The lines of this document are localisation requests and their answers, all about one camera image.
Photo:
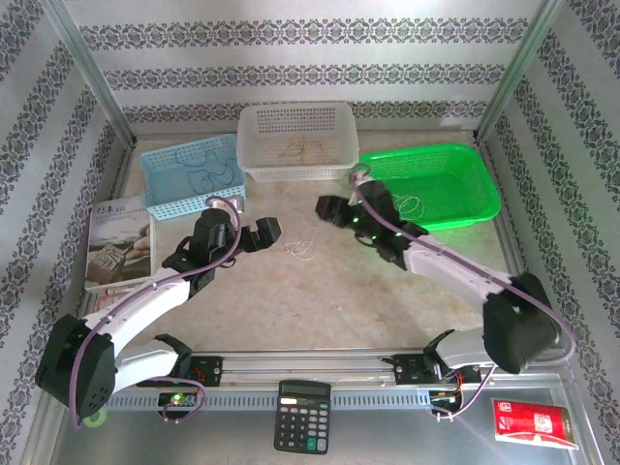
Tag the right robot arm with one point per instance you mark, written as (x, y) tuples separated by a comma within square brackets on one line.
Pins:
[(450, 271)]

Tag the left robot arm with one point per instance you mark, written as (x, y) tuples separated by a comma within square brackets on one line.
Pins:
[(145, 302)]

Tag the light blue plastic basket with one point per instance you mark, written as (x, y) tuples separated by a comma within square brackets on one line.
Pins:
[(169, 203)]

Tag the green plastic basket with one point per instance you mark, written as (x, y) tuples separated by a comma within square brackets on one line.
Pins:
[(450, 179)]

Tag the white plastic basket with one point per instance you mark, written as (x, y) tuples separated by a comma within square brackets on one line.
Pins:
[(295, 121)]

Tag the book with photo cover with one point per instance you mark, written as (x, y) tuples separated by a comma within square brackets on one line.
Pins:
[(116, 242)]

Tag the red white paper sheet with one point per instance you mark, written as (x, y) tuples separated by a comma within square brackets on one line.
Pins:
[(109, 300)]

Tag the black desk calculator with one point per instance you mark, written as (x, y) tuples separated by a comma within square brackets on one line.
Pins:
[(302, 421)]

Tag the grey metal sheet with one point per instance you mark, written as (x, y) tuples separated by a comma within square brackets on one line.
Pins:
[(387, 436)]

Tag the green tape roll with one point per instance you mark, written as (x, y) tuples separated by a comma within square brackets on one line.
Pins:
[(99, 422)]

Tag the red foil packet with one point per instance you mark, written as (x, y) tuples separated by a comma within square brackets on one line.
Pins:
[(533, 424)]

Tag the aluminium mounting rail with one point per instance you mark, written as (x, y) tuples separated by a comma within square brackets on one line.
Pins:
[(310, 361)]

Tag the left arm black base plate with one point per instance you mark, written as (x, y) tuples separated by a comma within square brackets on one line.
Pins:
[(208, 370)]

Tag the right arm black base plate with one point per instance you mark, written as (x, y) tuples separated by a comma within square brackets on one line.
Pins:
[(409, 370)]

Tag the aluminium frame post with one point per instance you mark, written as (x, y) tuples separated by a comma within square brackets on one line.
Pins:
[(92, 72), (518, 72)]

